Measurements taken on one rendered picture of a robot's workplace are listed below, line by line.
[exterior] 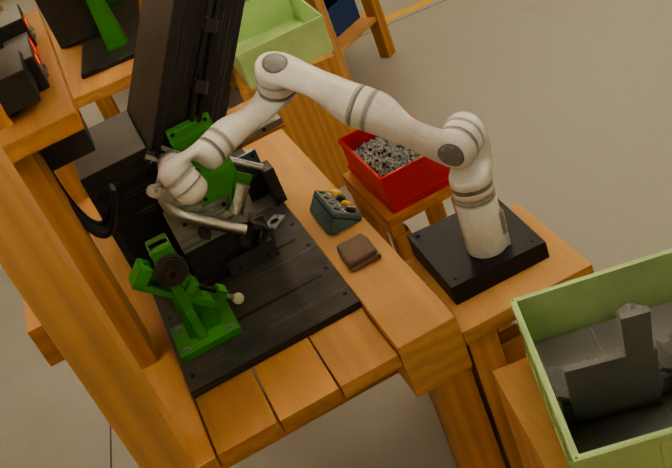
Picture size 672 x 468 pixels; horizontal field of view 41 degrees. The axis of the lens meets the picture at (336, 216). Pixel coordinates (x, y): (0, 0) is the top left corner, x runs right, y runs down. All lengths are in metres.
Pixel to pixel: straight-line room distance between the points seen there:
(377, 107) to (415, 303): 0.43
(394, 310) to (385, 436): 1.07
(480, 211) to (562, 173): 1.93
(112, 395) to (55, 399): 2.15
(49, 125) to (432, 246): 0.88
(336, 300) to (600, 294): 0.59
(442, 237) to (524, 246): 0.20
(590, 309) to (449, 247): 0.38
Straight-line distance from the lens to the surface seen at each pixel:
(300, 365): 1.95
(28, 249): 1.55
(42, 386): 3.99
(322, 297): 2.07
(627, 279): 1.83
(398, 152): 2.51
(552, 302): 1.81
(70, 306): 1.61
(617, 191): 3.67
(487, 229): 1.96
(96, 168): 2.29
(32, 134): 1.79
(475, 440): 2.13
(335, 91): 1.89
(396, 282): 2.02
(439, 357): 1.92
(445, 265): 2.02
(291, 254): 2.25
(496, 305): 1.96
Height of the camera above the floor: 2.12
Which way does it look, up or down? 32 degrees down
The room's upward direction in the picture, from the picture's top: 22 degrees counter-clockwise
